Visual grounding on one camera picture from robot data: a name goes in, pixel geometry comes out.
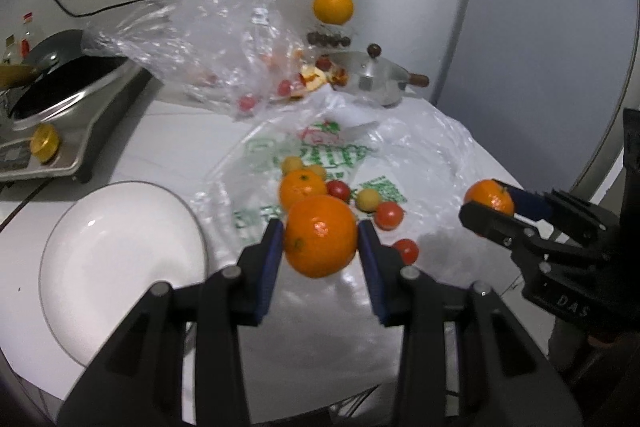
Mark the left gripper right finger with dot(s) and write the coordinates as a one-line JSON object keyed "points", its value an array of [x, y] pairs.
{"points": [[465, 359]]}

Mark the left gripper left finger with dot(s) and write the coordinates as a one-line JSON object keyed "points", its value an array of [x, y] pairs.
{"points": [[136, 377]]}

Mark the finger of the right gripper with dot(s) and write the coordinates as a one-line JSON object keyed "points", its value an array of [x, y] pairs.
{"points": [[567, 213], [527, 247]]}

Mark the red cherry tomato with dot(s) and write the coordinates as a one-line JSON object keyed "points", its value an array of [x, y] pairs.
{"points": [[339, 190], [408, 249], [388, 216]]}

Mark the yellow small fruit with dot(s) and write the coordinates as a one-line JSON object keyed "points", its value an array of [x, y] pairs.
{"points": [[290, 164], [318, 170], [368, 199]]}

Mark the white plate dark rim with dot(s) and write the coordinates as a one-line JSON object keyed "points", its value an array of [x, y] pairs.
{"points": [[105, 252]]}

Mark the grey refrigerator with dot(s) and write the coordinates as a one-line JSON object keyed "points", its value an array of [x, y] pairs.
{"points": [[540, 84]]}

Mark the small steel saucepan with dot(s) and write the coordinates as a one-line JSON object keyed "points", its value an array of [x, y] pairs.
{"points": [[372, 77]]}

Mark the orange peel pile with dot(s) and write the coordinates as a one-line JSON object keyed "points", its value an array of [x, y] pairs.
{"points": [[311, 78]]}

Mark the steel induction cooker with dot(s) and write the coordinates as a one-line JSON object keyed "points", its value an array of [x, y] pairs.
{"points": [[58, 127]]}

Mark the clear box of dark fruit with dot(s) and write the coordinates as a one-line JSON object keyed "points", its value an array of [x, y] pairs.
{"points": [[333, 37]]}

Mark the large orange on box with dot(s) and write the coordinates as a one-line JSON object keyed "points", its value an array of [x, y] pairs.
{"points": [[333, 12]]}

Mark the black wok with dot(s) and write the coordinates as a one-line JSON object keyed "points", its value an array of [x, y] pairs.
{"points": [[50, 66]]}

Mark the clear crumpled plastic bag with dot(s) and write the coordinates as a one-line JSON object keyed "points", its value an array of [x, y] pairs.
{"points": [[236, 57]]}

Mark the oil bottle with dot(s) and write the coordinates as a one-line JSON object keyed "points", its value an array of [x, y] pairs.
{"points": [[12, 54]]}

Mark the red label bottle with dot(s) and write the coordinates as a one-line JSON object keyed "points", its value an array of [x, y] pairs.
{"points": [[31, 34]]}

